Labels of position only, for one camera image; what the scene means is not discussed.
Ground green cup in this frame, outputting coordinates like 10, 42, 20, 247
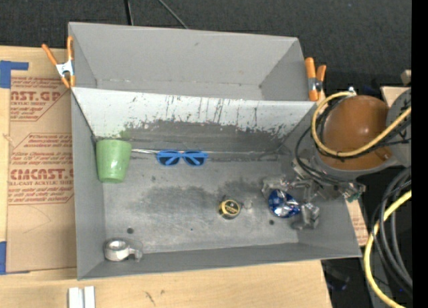
95, 138, 133, 184

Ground brown cardboard board red print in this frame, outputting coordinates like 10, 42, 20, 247
0, 45, 369, 274

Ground grey metal bin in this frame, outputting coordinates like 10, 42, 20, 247
68, 21, 364, 281

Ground blue sunglasses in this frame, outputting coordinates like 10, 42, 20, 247
155, 149, 209, 167

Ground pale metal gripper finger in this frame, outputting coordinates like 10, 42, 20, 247
290, 202, 321, 231
261, 175, 292, 198

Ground shiny blue foil packet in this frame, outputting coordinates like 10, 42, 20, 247
267, 188, 302, 218

